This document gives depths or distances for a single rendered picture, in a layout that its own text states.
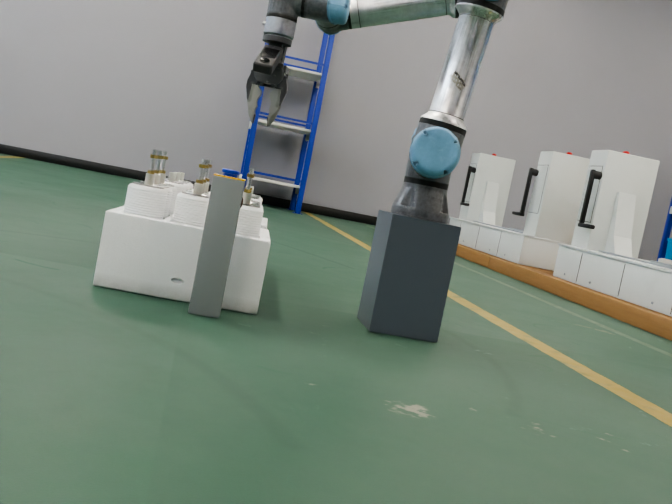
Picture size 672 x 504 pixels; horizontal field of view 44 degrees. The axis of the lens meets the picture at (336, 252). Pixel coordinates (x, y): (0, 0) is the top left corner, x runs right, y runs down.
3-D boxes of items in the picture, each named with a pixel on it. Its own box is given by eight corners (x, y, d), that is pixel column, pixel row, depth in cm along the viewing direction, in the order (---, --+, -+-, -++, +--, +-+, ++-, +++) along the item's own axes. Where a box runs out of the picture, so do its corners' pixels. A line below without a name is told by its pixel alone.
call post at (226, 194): (220, 313, 191) (246, 180, 188) (219, 318, 184) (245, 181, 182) (190, 307, 190) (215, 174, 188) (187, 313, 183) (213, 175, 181)
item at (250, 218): (210, 270, 208) (223, 199, 206) (248, 276, 210) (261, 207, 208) (213, 276, 198) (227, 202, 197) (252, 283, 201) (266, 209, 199)
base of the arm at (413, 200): (438, 221, 223) (446, 185, 222) (454, 225, 208) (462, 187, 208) (384, 210, 221) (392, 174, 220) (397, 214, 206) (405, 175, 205)
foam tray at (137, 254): (256, 291, 236) (268, 229, 235) (256, 315, 198) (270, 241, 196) (119, 266, 232) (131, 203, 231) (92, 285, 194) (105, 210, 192)
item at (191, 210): (173, 269, 196) (187, 194, 195) (158, 262, 204) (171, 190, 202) (209, 273, 202) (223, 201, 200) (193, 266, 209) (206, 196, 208)
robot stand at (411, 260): (419, 328, 227) (442, 221, 225) (437, 343, 210) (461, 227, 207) (356, 317, 224) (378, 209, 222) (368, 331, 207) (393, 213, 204)
